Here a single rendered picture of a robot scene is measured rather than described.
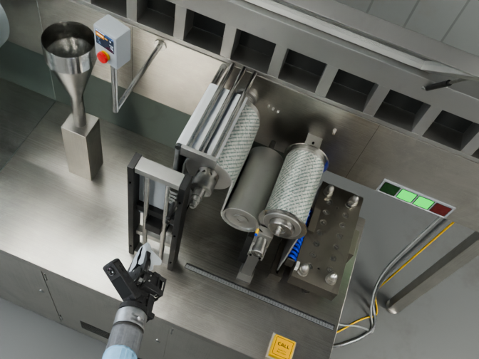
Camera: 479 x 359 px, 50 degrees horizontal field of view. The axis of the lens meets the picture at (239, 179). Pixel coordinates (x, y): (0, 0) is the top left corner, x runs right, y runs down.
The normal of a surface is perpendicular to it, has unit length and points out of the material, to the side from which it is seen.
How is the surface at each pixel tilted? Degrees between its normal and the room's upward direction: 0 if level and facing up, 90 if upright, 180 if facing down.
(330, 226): 0
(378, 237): 0
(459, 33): 90
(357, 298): 0
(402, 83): 90
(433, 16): 90
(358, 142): 90
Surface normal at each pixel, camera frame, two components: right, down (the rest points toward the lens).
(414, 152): -0.34, 0.77
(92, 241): 0.17, -0.52
